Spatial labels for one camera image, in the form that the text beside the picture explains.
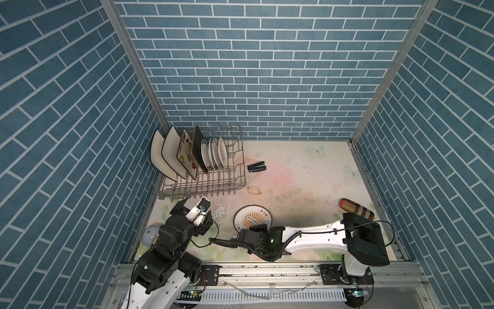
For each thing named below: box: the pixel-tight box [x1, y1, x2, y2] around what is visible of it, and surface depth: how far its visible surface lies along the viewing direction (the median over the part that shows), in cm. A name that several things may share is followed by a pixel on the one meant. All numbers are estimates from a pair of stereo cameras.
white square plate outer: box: [150, 129, 179, 183], surface depth 93 cm
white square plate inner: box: [161, 125, 186, 179], surface depth 94 cm
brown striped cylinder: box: [338, 198, 376, 221], surface depth 92 cm
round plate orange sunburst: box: [232, 204, 273, 234], surface depth 90 cm
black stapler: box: [247, 160, 267, 173], surface depth 108 cm
